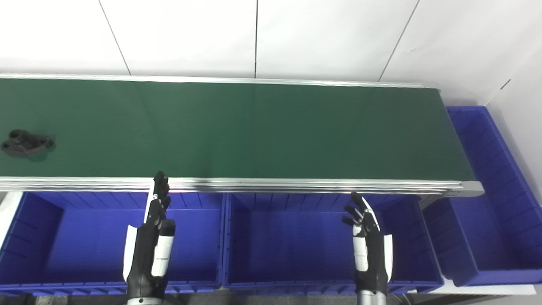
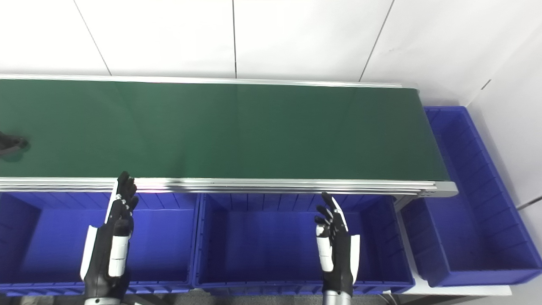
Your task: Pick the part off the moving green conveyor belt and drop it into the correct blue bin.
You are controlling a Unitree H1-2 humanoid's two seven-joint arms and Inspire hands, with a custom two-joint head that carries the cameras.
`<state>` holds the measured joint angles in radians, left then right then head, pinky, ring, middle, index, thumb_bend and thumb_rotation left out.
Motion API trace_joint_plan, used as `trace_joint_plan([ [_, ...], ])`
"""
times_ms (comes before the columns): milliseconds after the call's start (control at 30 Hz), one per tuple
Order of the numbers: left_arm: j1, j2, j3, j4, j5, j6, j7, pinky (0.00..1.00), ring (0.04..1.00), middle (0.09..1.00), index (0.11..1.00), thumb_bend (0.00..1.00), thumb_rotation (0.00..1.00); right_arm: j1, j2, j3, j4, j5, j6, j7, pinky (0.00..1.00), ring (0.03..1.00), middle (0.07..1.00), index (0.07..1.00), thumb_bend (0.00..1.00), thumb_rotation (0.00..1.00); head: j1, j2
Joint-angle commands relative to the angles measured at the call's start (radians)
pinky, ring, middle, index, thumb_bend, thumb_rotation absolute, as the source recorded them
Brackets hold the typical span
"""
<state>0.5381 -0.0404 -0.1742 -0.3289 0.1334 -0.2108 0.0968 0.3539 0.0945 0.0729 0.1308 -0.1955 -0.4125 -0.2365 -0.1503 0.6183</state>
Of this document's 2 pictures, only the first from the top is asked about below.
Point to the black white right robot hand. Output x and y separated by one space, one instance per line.
372 262

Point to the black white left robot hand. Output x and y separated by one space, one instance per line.
146 254

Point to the black flanged metal part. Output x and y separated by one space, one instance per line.
25 144

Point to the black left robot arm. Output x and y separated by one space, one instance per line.
145 301

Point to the blue plastic bin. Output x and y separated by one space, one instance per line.
84 241
288 245
487 237

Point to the green conveyor belt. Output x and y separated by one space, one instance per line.
296 185
254 131

